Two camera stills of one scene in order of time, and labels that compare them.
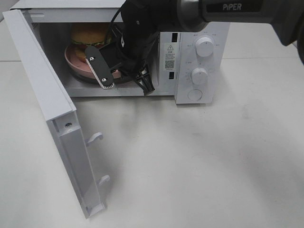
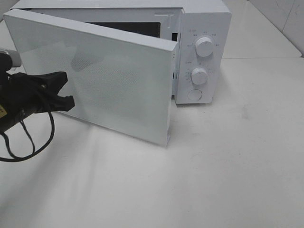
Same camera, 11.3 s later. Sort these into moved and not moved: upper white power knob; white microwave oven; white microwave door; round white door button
Moved: white microwave door
Not moved: round white door button; upper white power knob; white microwave oven
